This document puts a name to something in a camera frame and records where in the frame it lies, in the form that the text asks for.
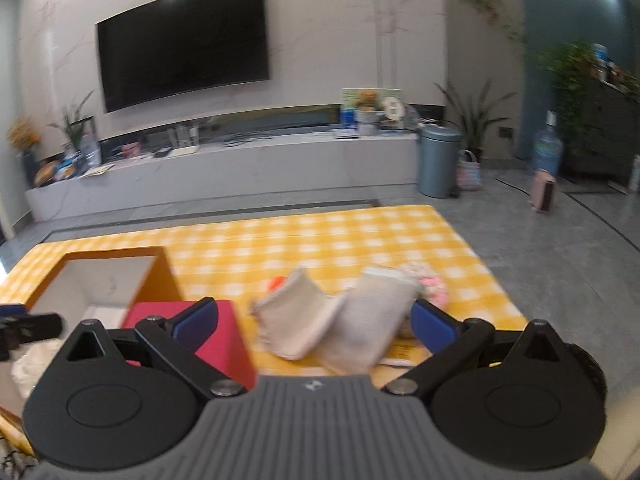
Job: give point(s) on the pink plush flower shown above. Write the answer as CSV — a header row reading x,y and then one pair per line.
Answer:
x,y
432,285

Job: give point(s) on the dark sideboard cabinet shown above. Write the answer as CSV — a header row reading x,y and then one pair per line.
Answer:
x,y
610,130

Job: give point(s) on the black wall television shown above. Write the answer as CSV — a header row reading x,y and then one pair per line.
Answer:
x,y
185,40

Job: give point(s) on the red flat box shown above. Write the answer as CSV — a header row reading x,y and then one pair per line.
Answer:
x,y
235,340

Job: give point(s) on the pastel woven bag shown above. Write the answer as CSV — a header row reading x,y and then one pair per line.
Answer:
x,y
468,174

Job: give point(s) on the orange-rimmed cardboard box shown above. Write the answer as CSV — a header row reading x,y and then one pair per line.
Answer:
x,y
100,280

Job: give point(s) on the cream cloth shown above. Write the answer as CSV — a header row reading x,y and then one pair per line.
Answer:
x,y
295,315

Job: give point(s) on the snack bags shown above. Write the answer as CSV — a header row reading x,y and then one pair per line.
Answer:
x,y
67,169

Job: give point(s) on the wall socket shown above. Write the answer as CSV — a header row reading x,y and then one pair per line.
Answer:
x,y
507,133

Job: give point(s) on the white tissue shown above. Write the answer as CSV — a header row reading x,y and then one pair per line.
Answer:
x,y
35,367

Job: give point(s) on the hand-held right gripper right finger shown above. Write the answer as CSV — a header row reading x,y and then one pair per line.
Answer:
x,y
434,327

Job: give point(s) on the white marble tv cabinet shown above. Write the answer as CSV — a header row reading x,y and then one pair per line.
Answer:
x,y
225,175

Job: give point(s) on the yellow checkered tablecloth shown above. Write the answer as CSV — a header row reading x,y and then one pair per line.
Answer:
x,y
325,240

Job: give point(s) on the bottles on sideboard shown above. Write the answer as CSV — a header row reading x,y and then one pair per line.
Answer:
x,y
602,62

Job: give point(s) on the brown teddy bear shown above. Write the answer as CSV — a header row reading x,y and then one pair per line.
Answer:
x,y
367,99

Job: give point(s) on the dark vase with yellow flowers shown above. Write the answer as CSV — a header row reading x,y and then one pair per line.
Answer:
x,y
27,160

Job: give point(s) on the loose papers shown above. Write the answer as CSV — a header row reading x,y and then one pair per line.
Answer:
x,y
97,171

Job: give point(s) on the grey-blue trash can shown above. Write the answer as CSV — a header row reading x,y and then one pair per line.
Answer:
x,y
439,162

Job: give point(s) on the pink photo card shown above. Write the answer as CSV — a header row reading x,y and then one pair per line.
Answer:
x,y
131,149

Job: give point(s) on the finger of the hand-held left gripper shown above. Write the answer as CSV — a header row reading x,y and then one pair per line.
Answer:
x,y
35,327

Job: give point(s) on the pink space heater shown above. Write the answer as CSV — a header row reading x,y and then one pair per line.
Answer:
x,y
544,194

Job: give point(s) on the blue water bottle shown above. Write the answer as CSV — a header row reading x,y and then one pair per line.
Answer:
x,y
547,152

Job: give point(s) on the brown bread loaf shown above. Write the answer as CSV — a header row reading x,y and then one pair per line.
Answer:
x,y
45,175

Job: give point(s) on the leafy green cabinet plant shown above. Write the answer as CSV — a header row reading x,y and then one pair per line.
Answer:
x,y
570,90

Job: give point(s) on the green plant in glass vase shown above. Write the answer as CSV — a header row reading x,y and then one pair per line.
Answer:
x,y
74,130

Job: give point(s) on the round white hand fan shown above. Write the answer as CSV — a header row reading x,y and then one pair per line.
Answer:
x,y
393,109

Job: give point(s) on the black picture frame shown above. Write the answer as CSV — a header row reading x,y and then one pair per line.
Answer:
x,y
92,127

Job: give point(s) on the white fluffy towel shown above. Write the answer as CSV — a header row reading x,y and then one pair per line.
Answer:
x,y
370,320

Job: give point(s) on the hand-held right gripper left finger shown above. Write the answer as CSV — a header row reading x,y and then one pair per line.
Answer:
x,y
197,322

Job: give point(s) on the flat notebook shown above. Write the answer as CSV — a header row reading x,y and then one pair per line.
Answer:
x,y
346,134

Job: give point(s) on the tall green floor plant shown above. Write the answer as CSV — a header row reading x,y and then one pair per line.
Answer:
x,y
472,120

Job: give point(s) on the green picture board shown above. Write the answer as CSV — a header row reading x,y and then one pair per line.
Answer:
x,y
349,105

